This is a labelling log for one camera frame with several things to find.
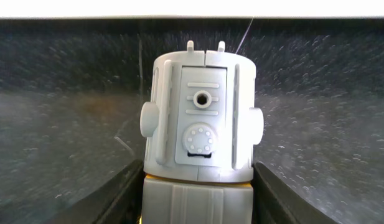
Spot grey and yellow toy truck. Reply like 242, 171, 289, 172
139, 40, 265, 224

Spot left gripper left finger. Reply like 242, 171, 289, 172
47, 159, 145, 224

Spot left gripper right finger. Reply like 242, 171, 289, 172
252, 161, 339, 224

